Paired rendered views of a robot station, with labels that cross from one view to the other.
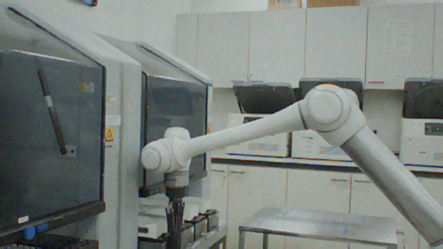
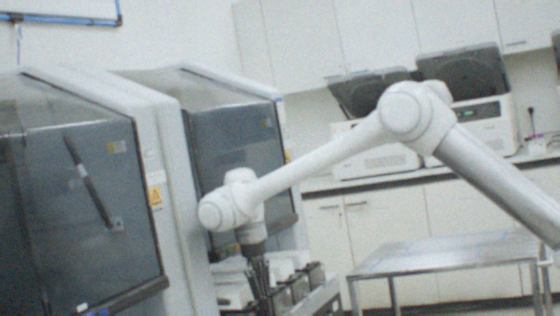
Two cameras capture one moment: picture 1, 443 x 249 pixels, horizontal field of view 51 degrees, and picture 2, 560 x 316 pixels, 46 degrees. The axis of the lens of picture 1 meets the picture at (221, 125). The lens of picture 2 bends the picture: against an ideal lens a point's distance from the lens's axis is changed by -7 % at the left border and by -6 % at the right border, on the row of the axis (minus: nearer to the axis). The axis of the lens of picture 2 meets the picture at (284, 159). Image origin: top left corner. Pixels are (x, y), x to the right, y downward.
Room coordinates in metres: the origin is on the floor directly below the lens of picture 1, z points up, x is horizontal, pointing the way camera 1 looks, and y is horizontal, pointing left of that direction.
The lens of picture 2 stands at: (-0.30, -0.15, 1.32)
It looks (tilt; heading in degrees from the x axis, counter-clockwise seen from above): 3 degrees down; 5
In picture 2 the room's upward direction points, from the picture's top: 10 degrees counter-clockwise
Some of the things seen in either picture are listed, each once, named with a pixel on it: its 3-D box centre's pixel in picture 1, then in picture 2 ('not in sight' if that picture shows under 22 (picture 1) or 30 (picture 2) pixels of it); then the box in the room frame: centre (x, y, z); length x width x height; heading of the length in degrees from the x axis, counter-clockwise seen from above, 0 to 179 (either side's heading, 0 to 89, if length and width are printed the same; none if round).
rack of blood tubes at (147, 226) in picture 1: (126, 226); (204, 300); (1.75, 0.35, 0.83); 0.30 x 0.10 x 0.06; 71
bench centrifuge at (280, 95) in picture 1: (264, 118); (380, 121); (4.25, -0.39, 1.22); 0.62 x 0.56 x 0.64; 159
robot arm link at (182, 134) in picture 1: (175, 149); (241, 196); (1.68, 0.16, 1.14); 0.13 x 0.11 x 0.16; 165
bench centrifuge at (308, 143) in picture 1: (330, 118); (467, 103); (4.06, -0.95, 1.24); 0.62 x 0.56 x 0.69; 161
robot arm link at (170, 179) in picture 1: (176, 178); (250, 232); (1.69, 0.16, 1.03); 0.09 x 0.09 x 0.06
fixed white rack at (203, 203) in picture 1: (177, 204); (268, 263); (2.19, 0.19, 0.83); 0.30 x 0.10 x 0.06; 71
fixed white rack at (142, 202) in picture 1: (163, 210); (249, 274); (2.04, 0.24, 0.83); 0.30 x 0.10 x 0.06; 71
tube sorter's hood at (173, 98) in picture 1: (128, 108); (178, 154); (2.02, 0.40, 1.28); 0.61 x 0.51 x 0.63; 161
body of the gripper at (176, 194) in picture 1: (176, 198); (255, 257); (1.69, 0.16, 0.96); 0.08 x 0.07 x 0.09; 161
